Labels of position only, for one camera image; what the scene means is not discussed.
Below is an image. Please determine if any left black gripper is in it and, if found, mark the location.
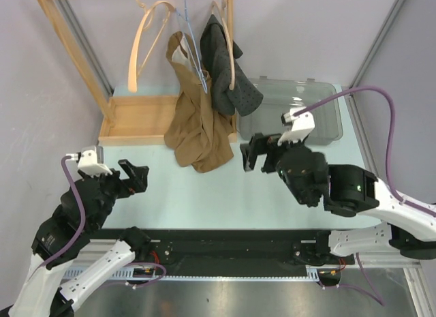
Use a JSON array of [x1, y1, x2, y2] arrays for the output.
[[80, 157, 149, 230]]

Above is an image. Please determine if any dark grey dotted skirt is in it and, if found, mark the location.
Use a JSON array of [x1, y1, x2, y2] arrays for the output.
[[200, 15, 264, 117]]

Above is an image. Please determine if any clear plastic bin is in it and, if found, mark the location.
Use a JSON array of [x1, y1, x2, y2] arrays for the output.
[[237, 75, 343, 146]]

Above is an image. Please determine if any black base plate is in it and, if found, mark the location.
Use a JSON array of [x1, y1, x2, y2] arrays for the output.
[[136, 229, 355, 277]]

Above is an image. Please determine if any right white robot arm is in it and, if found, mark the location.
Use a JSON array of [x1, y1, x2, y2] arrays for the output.
[[240, 134, 435, 263]]

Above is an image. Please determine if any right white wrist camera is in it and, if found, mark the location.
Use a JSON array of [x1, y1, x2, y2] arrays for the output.
[[277, 106, 315, 146]]

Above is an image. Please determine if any wooden clothes rack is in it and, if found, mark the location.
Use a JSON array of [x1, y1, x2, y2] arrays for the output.
[[33, 0, 238, 147]]

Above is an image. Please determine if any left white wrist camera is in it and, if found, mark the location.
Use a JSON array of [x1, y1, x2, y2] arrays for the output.
[[66, 145, 112, 177]]

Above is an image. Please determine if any right aluminium frame post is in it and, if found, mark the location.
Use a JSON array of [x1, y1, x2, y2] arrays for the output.
[[350, 0, 411, 95]]

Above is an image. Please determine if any aluminium frame post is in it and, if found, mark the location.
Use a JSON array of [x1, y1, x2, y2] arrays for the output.
[[350, 0, 411, 95], [54, 0, 114, 97]]

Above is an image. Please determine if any left aluminium frame post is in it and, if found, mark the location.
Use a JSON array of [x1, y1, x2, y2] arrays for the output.
[[54, 0, 114, 97]]

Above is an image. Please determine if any blue wire hanger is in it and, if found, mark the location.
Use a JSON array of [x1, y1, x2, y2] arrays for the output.
[[175, 0, 208, 94]]

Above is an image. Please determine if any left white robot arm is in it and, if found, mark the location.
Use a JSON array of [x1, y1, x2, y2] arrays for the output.
[[1, 155, 151, 316]]

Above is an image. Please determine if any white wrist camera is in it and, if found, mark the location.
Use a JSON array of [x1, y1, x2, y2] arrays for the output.
[[277, 106, 315, 146], [66, 145, 112, 177]]

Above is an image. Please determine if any tan cloth garment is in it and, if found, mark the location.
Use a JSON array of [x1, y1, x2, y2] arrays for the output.
[[164, 31, 234, 173]]

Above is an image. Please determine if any white slotted cable duct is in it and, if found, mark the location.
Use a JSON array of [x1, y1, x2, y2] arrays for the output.
[[107, 265, 344, 283]]

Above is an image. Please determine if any light wooden hanger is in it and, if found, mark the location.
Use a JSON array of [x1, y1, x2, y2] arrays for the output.
[[127, 0, 176, 93]]

